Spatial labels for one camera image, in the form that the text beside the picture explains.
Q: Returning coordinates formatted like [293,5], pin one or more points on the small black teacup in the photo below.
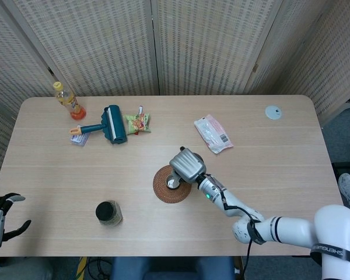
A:
[172,184]

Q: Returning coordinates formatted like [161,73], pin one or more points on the round woven rattan coaster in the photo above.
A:
[160,192]

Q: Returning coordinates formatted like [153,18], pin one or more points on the orange drink bottle yellow cap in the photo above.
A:
[73,106]

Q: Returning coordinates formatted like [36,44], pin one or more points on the yellow black striped strip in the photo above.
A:
[81,268]

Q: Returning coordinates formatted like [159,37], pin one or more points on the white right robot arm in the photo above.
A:
[280,227]

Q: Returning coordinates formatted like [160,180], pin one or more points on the glass jar with black lid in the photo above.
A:
[105,211]

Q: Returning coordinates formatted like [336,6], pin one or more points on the white pink plastic package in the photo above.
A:
[213,134]

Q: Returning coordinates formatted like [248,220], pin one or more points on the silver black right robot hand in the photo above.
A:
[186,166]

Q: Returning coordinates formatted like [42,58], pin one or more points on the small clear plastic box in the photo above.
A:
[80,141]

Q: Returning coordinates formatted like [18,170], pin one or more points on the woven folding screen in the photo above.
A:
[105,43]

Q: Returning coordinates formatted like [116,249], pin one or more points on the blue seat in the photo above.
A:
[163,269]

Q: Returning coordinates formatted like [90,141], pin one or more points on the green snack bag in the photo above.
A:
[138,124]

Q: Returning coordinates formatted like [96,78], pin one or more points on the black floor platform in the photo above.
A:
[347,167]

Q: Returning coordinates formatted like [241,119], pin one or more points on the teal lint roller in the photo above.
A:
[116,125]

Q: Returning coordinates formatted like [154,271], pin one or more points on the grey-green trouser leg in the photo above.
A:
[23,271]

